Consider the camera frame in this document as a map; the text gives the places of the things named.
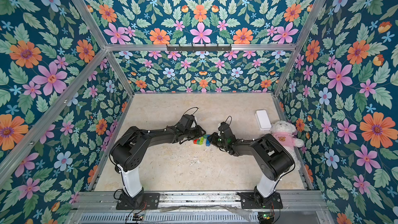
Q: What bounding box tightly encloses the white teddy bear pink shirt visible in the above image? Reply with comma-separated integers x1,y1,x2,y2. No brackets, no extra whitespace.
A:
270,120,304,171

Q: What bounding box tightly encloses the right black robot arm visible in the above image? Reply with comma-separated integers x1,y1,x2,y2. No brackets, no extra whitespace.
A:
207,122,295,205

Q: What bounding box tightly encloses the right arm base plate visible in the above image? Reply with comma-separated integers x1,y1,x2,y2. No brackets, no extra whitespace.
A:
237,192,283,209

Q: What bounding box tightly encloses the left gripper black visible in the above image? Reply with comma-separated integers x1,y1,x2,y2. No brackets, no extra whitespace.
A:
183,125,208,141

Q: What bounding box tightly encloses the white plastic box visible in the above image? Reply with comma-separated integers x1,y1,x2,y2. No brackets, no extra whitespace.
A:
255,110,272,131

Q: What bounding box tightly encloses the black hook rail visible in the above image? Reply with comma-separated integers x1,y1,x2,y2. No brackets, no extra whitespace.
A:
166,44,232,52

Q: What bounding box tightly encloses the small circuit board left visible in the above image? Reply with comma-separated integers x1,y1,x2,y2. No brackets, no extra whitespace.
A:
131,213,145,222

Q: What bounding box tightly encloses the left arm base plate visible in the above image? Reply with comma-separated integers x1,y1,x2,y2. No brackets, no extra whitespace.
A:
116,192,160,210

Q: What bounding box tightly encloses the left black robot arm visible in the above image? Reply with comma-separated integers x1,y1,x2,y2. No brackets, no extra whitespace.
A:
110,114,206,199

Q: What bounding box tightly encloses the small circuit board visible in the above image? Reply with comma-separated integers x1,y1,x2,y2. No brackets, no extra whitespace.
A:
131,213,145,222
258,212,275,224

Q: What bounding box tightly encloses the small circuit board right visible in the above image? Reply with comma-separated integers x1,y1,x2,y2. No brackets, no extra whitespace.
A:
258,212,275,224

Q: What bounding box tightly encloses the blue lego brick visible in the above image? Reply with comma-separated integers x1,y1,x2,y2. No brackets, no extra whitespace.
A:
206,135,211,146

